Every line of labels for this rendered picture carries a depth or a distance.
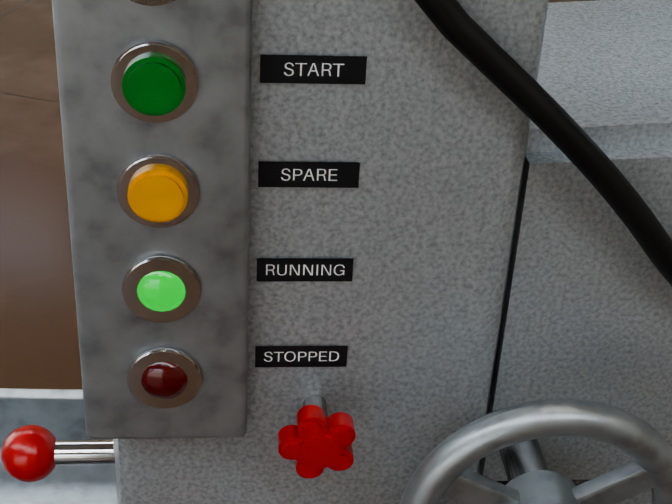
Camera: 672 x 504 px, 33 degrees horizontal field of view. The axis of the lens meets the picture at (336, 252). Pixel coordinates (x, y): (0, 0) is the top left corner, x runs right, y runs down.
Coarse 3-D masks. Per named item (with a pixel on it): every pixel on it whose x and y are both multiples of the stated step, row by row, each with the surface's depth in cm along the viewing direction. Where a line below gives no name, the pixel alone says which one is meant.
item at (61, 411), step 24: (0, 408) 78; (24, 408) 78; (48, 408) 78; (72, 408) 78; (0, 432) 79; (72, 432) 79; (0, 456) 79; (0, 480) 77; (48, 480) 77; (72, 480) 77; (96, 480) 77; (576, 480) 77
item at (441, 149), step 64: (256, 0) 48; (320, 0) 48; (384, 0) 49; (512, 0) 49; (256, 64) 50; (384, 64) 50; (448, 64) 50; (256, 128) 51; (320, 128) 51; (384, 128) 52; (448, 128) 52; (512, 128) 52; (256, 192) 53; (320, 192) 53; (384, 192) 53; (448, 192) 54; (512, 192) 54; (256, 256) 55; (320, 256) 55; (384, 256) 55; (448, 256) 55; (256, 320) 56; (320, 320) 57; (384, 320) 57; (448, 320) 57; (256, 384) 58; (320, 384) 59; (384, 384) 59; (448, 384) 59; (128, 448) 60; (192, 448) 60; (256, 448) 61; (384, 448) 61
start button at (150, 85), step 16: (144, 64) 47; (160, 64) 47; (176, 64) 47; (128, 80) 47; (144, 80) 47; (160, 80) 47; (176, 80) 47; (128, 96) 47; (144, 96) 47; (160, 96) 47; (176, 96) 47; (144, 112) 48; (160, 112) 48
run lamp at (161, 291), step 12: (144, 276) 52; (156, 276) 52; (168, 276) 52; (144, 288) 52; (156, 288) 52; (168, 288) 52; (180, 288) 53; (144, 300) 53; (156, 300) 53; (168, 300) 53; (180, 300) 53
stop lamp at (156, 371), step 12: (144, 372) 55; (156, 372) 55; (168, 372) 55; (180, 372) 55; (144, 384) 55; (156, 384) 55; (168, 384) 55; (180, 384) 55; (156, 396) 56; (168, 396) 56
